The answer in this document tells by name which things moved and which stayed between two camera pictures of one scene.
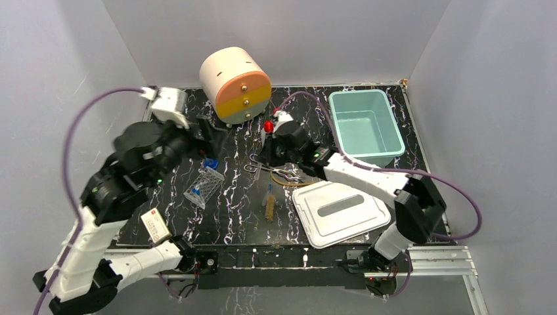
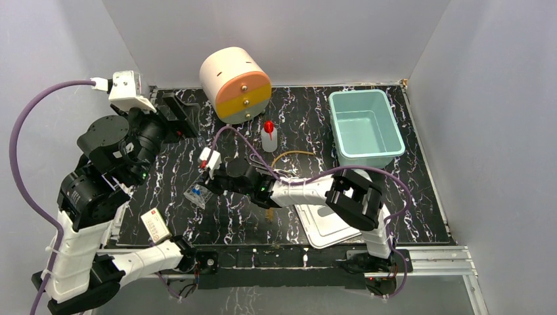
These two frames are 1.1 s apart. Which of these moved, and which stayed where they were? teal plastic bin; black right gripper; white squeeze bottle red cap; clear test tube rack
Moved: black right gripper
Stayed: teal plastic bin; white squeeze bottle red cap; clear test tube rack
